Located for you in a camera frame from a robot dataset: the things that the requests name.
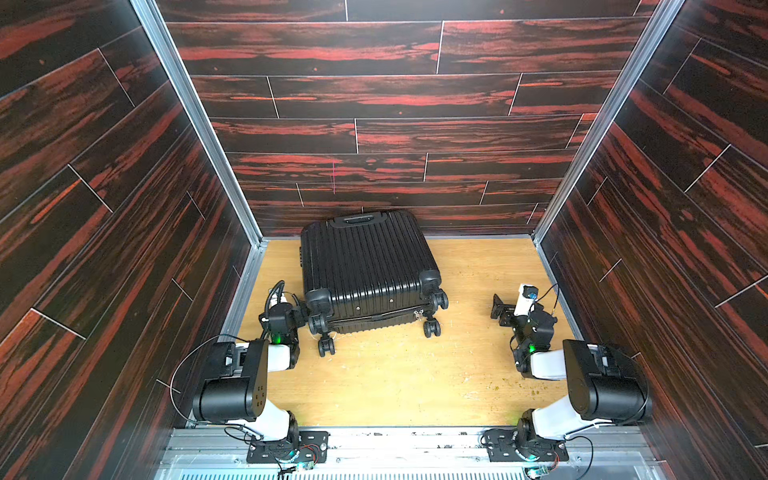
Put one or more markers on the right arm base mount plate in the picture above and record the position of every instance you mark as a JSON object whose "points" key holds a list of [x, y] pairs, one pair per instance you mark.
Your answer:
{"points": [[513, 445]]}

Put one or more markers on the left aluminium corner post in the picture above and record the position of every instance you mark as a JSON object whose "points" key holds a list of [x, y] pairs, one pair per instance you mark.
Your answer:
{"points": [[161, 40]]}

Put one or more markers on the aluminium front rail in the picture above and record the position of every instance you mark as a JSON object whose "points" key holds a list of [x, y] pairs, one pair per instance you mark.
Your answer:
{"points": [[407, 453]]}

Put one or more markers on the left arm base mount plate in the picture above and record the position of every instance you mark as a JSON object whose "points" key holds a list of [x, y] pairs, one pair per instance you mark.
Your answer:
{"points": [[303, 447]]}

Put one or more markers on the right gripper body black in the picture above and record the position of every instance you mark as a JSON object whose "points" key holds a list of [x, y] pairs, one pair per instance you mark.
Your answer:
{"points": [[508, 313]]}

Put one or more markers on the black hard-shell suitcase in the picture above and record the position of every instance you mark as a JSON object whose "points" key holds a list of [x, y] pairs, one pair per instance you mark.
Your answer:
{"points": [[369, 271]]}

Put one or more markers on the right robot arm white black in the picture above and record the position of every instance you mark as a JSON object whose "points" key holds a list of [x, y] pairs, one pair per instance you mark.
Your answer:
{"points": [[604, 387]]}

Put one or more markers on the right aluminium corner post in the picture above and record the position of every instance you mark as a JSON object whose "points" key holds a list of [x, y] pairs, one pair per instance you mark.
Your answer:
{"points": [[654, 32]]}

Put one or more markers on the aluminium corner post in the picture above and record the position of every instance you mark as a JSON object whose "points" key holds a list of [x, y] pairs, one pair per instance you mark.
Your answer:
{"points": [[161, 40], [654, 32]]}

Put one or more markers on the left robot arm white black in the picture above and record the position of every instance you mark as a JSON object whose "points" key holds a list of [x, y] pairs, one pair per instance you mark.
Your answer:
{"points": [[233, 387]]}

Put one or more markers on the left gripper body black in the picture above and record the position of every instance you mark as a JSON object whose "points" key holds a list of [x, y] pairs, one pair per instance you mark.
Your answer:
{"points": [[298, 321]]}

